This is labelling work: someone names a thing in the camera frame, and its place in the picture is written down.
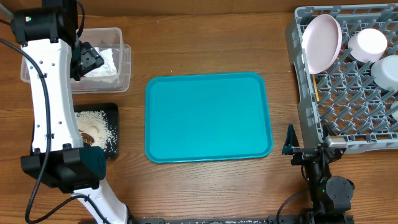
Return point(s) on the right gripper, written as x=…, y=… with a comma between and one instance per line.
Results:
x=291, y=147

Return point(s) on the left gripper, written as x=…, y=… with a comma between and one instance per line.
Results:
x=92, y=59

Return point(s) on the white napkin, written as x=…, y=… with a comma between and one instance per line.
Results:
x=108, y=68

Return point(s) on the wooden chopstick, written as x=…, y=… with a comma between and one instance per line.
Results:
x=315, y=88

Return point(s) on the rice grains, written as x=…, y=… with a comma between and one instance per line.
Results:
x=97, y=125

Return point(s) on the large white plate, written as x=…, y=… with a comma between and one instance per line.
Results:
x=321, y=41

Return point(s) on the grey-green bowl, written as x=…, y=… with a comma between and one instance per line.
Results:
x=384, y=72

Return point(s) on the pink shallow bowl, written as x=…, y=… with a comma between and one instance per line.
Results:
x=368, y=45

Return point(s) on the brown food scrap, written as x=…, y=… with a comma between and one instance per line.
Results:
x=87, y=139

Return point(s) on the small white cup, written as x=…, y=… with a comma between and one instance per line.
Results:
x=394, y=110

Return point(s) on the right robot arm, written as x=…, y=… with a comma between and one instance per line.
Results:
x=330, y=196

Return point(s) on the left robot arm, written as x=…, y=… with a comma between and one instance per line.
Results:
x=48, y=37

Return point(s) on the grey dishwasher rack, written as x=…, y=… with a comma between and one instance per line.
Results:
x=350, y=101

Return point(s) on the clear plastic bin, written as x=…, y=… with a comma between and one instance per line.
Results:
x=111, y=37

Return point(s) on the black plastic tray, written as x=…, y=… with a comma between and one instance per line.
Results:
x=111, y=111

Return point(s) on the teal serving tray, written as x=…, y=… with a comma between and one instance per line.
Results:
x=213, y=117

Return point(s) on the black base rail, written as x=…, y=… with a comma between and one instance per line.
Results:
x=211, y=221

